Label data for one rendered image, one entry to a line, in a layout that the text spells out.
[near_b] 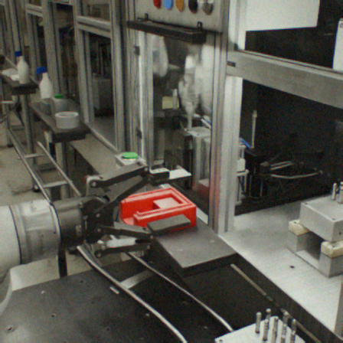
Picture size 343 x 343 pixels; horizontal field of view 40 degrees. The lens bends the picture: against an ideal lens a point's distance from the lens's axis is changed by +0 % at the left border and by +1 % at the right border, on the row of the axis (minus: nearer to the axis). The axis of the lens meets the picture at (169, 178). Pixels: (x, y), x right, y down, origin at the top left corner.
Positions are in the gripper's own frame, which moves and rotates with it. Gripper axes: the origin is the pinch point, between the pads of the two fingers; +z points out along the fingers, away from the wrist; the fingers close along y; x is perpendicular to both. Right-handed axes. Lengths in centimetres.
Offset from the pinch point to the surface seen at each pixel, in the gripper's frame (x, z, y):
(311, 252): 2.1, 35.1, -21.2
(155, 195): 34.4, 12.5, -16.1
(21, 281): 157, -9, -112
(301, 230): 3.5, 32.8, -15.9
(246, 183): 30, 38, -16
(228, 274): 37, 38, -49
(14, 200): 261, 5, -112
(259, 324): -14.9, 8.4, -18.1
